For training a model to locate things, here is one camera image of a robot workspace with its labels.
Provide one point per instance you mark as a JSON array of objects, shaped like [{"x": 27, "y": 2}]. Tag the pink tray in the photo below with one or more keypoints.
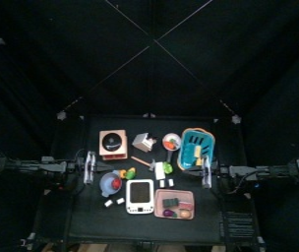
[{"x": 174, "y": 198}]

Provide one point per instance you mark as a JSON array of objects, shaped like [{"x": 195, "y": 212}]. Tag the orange toy food in pan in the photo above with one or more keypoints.
[{"x": 170, "y": 144}]

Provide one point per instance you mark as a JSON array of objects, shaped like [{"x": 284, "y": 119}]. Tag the yellow green toy pepper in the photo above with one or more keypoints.
[{"x": 129, "y": 173}]

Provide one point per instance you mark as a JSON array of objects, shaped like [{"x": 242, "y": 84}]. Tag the white sushi piece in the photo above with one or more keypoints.
[
  {"x": 171, "y": 182},
  {"x": 121, "y": 201},
  {"x": 162, "y": 183},
  {"x": 108, "y": 203}
]

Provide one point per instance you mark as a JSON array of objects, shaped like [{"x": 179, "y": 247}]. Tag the red toy tomato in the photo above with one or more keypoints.
[{"x": 117, "y": 183}]

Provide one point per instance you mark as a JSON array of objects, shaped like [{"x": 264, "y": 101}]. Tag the pink sushi piece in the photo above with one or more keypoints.
[{"x": 186, "y": 205}]

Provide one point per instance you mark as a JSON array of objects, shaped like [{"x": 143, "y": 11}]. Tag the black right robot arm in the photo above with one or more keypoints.
[{"x": 266, "y": 171}]

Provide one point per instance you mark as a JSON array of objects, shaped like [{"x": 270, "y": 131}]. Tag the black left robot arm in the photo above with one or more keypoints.
[{"x": 30, "y": 166}]

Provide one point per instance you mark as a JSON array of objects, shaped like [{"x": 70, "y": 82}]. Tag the white toy cleaver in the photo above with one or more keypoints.
[{"x": 159, "y": 171}]

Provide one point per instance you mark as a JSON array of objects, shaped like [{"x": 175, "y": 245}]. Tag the orange toy onion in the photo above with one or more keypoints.
[{"x": 185, "y": 214}]

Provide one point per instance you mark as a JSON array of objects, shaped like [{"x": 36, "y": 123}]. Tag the grey white toy knife block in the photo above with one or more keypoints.
[{"x": 143, "y": 141}]

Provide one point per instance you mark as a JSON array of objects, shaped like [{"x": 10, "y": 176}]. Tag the green toy vegetable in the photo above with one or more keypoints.
[{"x": 169, "y": 168}]

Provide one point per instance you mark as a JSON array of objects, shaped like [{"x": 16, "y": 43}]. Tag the yellow toy food piece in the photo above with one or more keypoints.
[
  {"x": 197, "y": 151},
  {"x": 199, "y": 161}
]

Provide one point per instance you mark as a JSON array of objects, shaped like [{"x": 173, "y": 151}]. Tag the pink toy stove black burner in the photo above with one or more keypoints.
[{"x": 113, "y": 144}]

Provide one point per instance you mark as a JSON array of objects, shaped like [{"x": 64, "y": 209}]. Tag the teal basket orange rim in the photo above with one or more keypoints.
[{"x": 190, "y": 144}]

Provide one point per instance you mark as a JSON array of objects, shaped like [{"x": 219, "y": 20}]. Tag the purple toy eggplant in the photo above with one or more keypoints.
[{"x": 170, "y": 213}]

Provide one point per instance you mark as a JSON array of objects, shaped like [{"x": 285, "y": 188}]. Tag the dark seaweed sushi piece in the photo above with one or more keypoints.
[{"x": 170, "y": 202}]

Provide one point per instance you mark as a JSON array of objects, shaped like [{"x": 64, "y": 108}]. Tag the blue grey toy pot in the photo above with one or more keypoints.
[{"x": 107, "y": 184}]

